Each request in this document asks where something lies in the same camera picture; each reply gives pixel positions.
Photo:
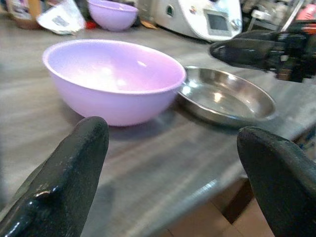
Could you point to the white kitchen machine with display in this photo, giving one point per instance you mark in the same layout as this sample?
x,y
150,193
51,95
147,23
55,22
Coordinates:
x,y
197,17

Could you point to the shallow stainless steel plate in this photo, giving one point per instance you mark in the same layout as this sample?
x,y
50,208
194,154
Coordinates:
x,y
224,96

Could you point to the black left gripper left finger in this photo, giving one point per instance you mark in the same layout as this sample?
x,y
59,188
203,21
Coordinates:
x,y
66,177

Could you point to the large lilac plastic bowl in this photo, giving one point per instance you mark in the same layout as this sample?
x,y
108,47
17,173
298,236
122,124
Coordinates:
x,y
116,81

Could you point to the small lilac plastic bowl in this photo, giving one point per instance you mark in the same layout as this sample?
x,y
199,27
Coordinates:
x,y
112,14

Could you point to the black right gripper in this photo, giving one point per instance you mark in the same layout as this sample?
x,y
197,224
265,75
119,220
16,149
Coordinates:
x,y
296,54

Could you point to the white printed paper bag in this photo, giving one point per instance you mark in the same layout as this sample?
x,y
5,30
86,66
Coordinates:
x,y
61,18

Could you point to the brown jar with label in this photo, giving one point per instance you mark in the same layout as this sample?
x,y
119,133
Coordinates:
x,y
23,12

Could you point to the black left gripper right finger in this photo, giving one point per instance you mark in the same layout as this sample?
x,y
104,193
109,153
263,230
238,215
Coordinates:
x,y
279,177

